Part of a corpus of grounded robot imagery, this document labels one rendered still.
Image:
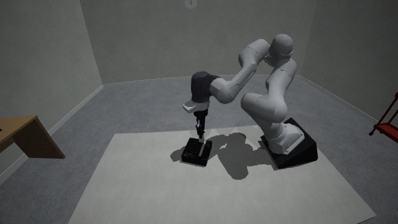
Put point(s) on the black lighting desk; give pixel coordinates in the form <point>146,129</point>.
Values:
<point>196,153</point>

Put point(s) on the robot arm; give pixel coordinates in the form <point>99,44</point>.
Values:
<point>269,110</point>

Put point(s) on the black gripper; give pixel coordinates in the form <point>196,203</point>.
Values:
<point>201,123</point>

